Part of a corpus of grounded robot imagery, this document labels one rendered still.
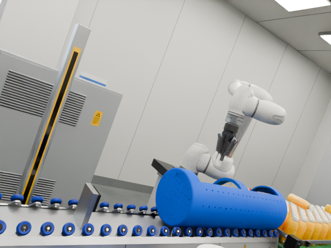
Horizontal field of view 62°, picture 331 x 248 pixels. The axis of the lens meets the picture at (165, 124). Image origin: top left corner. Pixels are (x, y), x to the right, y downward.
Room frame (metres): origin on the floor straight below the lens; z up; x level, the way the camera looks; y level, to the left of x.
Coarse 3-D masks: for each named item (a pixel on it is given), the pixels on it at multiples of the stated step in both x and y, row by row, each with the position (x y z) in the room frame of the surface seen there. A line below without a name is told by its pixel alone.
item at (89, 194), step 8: (88, 184) 1.11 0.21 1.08; (88, 192) 1.07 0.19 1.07; (96, 192) 1.05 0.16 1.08; (80, 200) 1.10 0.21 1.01; (88, 200) 1.05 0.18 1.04; (96, 200) 1.05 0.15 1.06; (80, 208) 1.08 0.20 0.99; (88, 208) 1.04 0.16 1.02; (96, 208) 1.06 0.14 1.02; (80, 216) 1.06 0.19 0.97; (88, 216) 1.04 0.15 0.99; (80, 224) 1.04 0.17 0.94
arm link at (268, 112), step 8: (232, 88) 1.82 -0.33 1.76; (264, 104) 1.41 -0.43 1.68; (272, 104) 1.42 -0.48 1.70; (256, 112) 1.41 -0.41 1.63; (264, 112) 1.40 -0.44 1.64; (272, 112) 1.39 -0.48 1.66; (280, 112) 1.40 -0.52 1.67; (264, 120) 1.42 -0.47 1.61; (272, 120) 1.40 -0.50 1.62; (280, 120) 1.41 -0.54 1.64
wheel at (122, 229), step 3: (120, 225) 1.08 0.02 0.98; (123, 225) 1.09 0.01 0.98; (117, 228) 1.08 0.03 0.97; (120, 228) 1.07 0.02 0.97; (123, 228) 1.08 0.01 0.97; (126, 228) 1.09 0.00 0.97; (117, 231) 1.07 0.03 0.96; (120, 231) 1.07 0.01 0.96; (123, 231) 1.08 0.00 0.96; (126, 231) 1.09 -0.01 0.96; (120, 234) 1.06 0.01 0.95; (123, 234) 1.07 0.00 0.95
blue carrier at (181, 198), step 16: (176, 176) 1.36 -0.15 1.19; (192, 176) 1.31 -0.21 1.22; (160, 192) 1.41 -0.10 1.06; (176, 192) 1.32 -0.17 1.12; (192, 192) 1.25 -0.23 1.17; (208, 192) 1.31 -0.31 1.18; (224, 192) 1.39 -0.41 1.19; (240, 192) 1.49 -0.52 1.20; (256, 192) 1.60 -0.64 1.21; (272, 192) 1.86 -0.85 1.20; (160, 208) 1.38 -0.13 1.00; (176, 208) 1.29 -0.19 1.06; (192, 208) 1.23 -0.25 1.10; (208, 208) 1.29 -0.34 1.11; (224, 208) 1.37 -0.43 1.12; (240, 208) 1.45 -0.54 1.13; (256, 208) 1.54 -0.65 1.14; (272, 208) 1.64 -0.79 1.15; (176, 224) 1.26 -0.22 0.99; (192, 224) 1.29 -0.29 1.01; (208, 224) 1.36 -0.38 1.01; (224, 224) 1.42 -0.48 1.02; (240, 224) 1.50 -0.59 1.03; (256, 224) 1.59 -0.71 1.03; (272, 224) 1.69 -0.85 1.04
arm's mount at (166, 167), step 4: (156, 160) 2.17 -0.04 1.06; (152, 164) 2.20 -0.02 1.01; (156, 164) 2.14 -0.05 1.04; (160, 164) 2.10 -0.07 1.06; (164, 164) 2.15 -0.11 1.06; (168, 164) 2.24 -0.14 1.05; (156, 168) 2.13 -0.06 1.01; (160, 168) 2.08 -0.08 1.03; (164, 168) 2.03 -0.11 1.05; (168, 168) 2.08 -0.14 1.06; (160, 172) 2.06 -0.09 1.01; (164, 172) 2.01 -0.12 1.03
